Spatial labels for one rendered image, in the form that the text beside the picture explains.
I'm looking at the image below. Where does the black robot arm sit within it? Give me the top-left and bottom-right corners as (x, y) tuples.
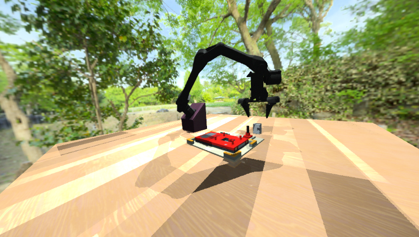
(175, 42), (282, 118)

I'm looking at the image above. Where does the cream flat base plate with orange corner brackets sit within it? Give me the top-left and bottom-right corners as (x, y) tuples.
(186, 131), (264, 162)

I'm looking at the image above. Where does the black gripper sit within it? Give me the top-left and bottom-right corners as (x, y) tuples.
(238, 85), (280, 119)

